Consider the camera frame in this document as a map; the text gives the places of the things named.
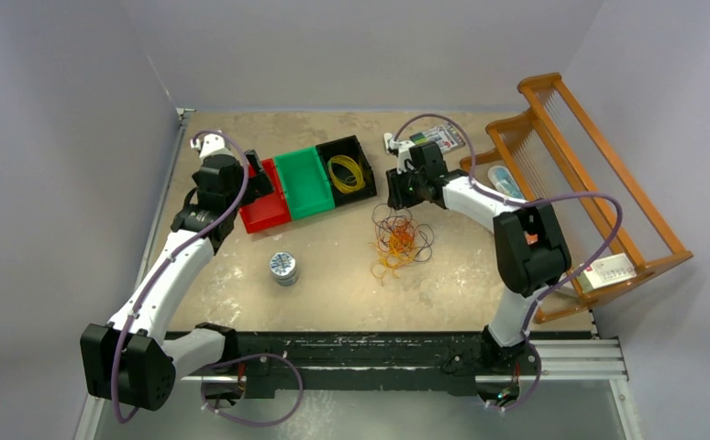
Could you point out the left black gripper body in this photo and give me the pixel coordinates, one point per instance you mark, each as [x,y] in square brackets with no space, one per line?
[240,176]

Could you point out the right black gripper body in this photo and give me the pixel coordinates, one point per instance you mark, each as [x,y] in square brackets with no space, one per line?
[425,179]

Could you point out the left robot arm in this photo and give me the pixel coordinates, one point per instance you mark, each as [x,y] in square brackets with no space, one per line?
[127,360]

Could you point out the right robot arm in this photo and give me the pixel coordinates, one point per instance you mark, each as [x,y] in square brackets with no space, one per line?
[531,251]

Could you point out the red plastic bin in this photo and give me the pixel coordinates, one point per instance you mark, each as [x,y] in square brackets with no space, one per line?
[269,211]

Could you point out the marker pen pack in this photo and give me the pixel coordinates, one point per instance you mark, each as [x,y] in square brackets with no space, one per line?
[446,136]

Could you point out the green plastic bin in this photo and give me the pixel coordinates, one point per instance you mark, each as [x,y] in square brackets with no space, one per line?
[305,184]

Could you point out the black plastic bin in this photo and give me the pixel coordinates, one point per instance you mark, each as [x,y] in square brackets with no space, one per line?
[350,174]

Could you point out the blue white plastic packet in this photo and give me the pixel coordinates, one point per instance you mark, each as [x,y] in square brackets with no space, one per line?
[503,181]

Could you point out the round blue white tin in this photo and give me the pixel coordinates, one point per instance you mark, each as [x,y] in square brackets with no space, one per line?
[284,268]

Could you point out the wooden rack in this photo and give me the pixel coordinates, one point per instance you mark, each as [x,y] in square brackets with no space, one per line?
[554,147]

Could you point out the white red cardboard box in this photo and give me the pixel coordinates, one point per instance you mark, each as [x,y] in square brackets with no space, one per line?
[606,271]

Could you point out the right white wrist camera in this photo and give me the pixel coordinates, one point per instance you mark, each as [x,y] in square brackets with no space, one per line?
[401,150]

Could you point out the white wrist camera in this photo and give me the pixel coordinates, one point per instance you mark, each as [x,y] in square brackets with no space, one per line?
[401,150]
[209,145]

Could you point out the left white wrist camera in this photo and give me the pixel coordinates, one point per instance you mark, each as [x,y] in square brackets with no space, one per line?
[209,145]

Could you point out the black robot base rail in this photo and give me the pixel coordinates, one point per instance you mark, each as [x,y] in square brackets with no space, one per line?
[448,361]

